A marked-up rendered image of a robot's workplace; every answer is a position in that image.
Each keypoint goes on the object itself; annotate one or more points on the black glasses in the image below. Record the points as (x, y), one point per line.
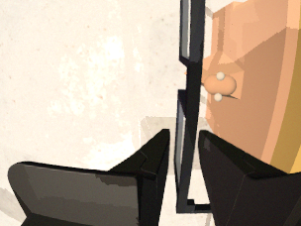
(190, 53)

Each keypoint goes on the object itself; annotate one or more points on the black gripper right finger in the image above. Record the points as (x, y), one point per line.
(245, 191)

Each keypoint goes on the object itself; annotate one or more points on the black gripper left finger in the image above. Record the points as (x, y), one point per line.
(130, 194)

